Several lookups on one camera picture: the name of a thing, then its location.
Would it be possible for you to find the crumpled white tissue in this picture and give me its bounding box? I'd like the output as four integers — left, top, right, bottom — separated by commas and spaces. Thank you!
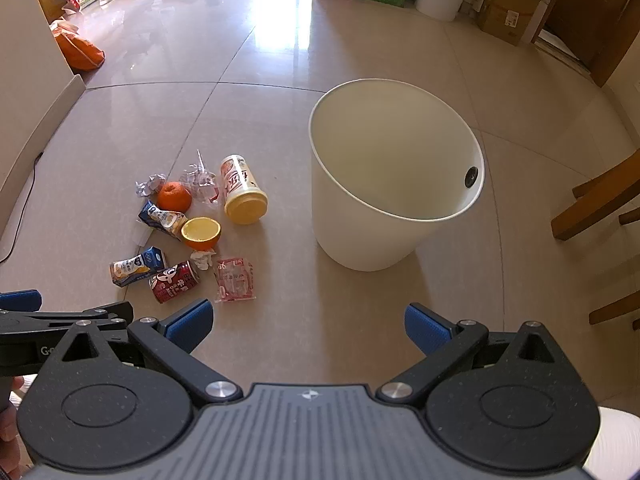
189, 250, 217, 272

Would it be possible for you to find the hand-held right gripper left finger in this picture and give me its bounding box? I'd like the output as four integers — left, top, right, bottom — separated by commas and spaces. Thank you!
50, 299, 241, 406

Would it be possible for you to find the milk tea cup yellow lid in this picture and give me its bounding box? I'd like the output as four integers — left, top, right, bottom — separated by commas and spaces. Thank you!
221, 154, 269, 225

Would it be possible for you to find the black cable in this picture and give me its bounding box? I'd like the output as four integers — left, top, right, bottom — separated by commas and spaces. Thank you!
0, 152, 43, 263

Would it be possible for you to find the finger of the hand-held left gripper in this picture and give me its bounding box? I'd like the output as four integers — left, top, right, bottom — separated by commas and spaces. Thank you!
0, 301, 135, 333
0, 289, 42, 314

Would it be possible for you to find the blue white milk carton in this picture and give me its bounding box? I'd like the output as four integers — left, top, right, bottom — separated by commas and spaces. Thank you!
110, 246, 167, 288
138, 200, 188, 242

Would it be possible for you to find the clear plastic wrapper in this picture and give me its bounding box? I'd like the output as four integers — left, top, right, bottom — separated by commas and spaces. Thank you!
180, 149, 222, 204

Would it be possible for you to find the wooden door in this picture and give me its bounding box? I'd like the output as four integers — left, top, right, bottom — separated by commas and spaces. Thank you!
532, 0, 640, 86

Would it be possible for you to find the red white flat packet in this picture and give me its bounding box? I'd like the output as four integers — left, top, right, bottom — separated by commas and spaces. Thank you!
214, 257, 257, 304

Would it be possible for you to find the person's left hand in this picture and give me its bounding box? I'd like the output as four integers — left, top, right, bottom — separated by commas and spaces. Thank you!
0, 376, 27, 476

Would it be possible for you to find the cardboard box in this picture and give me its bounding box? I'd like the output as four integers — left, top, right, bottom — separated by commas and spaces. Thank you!
476, 0, 546, 47

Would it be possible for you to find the orange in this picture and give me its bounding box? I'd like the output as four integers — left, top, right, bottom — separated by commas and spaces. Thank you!
156, 181, 193, 213

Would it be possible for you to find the hollowed orange peel half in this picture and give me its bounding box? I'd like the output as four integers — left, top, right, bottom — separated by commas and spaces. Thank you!
180, 216, 222, 252

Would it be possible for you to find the crumpled paper ball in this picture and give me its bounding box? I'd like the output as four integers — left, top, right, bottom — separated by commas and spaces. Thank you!
135, 174, 168, 198

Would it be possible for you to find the orange bag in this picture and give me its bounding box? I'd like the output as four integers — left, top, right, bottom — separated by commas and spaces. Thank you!
51, 20, 106, 72

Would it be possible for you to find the red drink can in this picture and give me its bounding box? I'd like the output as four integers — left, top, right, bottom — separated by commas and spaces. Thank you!
148, 260, 202, 305

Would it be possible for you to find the wooden chair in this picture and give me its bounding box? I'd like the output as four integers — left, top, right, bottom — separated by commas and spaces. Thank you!
550, 149, 640, 331

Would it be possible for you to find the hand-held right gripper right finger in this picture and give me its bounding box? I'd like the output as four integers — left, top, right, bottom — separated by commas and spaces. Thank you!
376, 303, 568, 403

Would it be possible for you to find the white trash bin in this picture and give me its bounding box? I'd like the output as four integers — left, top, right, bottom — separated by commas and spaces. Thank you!
307, 78, 485, 272

